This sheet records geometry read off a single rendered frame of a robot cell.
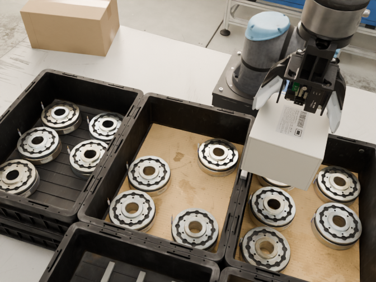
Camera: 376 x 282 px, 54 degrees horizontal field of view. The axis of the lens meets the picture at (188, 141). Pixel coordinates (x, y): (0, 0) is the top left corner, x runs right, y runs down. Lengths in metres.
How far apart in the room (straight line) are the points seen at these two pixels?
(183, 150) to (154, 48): 0.66
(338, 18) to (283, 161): 0.24
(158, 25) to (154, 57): 1.54
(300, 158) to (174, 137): 0.47
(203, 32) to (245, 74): 1.81
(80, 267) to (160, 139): 0.38
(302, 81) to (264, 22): 0.58
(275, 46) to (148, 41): 0.65
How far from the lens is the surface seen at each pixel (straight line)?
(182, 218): 0.83
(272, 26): 1.10
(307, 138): 0.63
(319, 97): 0.57
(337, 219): 0.92
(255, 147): 0.62
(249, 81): 1.18
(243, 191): 0.79
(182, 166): 0.94
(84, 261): 0.84
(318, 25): 0.52
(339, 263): 0.89
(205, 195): 0.90
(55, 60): 1.53
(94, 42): 1.49
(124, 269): 0.82
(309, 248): 0.88
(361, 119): 1.40
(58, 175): 0.97
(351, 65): 2.93
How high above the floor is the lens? 1.58
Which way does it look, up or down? 49 degrees down
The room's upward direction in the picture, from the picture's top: 4 degrees clockwise
